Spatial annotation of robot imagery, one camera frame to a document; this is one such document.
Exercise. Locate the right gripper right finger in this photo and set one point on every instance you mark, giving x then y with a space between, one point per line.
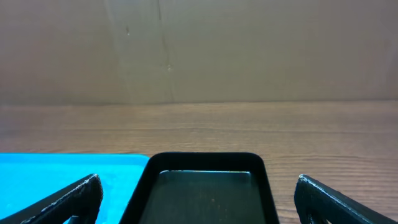
316 202

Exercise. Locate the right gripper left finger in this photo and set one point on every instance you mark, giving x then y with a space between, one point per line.
77 203

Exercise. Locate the teal plastic tray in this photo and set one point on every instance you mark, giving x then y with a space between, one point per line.
28 178

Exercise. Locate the black plastic tray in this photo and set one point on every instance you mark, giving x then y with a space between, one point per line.
202 187

